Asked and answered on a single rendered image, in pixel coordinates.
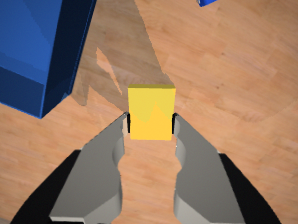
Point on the blue three-compartment bin rack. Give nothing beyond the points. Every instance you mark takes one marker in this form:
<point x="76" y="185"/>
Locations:
<point x="29" y="50"/>

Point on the blue die with white pips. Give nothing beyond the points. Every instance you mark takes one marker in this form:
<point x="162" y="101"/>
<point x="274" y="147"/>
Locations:
<point x="205" y="2"/>

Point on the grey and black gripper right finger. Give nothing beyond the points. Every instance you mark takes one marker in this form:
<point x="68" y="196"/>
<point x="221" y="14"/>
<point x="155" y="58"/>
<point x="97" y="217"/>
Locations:
<point x="210" y="189"/>

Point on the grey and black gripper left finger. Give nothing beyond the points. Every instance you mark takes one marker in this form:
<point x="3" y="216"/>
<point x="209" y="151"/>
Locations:
<point x="86" y="187"/>

